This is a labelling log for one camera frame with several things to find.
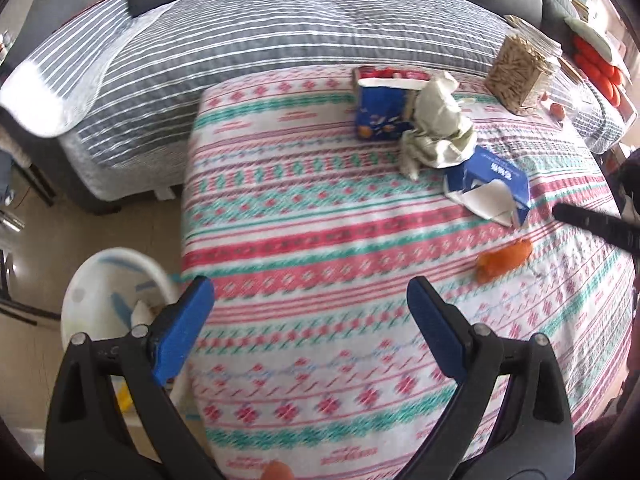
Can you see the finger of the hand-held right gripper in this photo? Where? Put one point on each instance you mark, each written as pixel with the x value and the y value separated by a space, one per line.
pixel 595 222

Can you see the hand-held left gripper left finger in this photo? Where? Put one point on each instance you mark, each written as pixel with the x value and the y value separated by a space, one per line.
pixel 182 330

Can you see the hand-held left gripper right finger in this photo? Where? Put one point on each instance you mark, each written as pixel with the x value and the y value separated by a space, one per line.
pixel 435 330

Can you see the white plastic bin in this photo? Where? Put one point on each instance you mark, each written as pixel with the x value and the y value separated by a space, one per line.
pixel 100 280

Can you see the orange peel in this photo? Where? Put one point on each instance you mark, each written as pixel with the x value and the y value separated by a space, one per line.
pixel 500 260

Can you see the torn blue paper box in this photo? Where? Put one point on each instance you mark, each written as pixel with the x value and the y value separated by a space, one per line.
pixel 495 172

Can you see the small orange fruit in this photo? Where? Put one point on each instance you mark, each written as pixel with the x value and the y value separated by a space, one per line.
pixel 557 111

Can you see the orange cushion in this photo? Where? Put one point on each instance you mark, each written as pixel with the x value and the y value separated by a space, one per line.
pixel 600 72

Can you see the patterned red green tablecloth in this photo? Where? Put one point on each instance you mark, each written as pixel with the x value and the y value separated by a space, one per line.
pixel 325 210

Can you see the clear jar of snacks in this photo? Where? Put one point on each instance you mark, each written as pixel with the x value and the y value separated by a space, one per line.
pixel 515 70

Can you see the crumpled beige paper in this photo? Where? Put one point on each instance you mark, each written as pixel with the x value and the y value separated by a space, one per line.
pixel 440 125

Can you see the pale grey pillow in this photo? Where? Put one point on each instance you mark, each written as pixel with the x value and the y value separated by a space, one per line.
pixel 590 35

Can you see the blue snack box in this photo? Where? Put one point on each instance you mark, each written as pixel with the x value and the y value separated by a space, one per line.
pixel 380 105

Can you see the grey sofa with striped cover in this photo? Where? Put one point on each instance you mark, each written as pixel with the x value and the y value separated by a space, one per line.
pixel 250 35

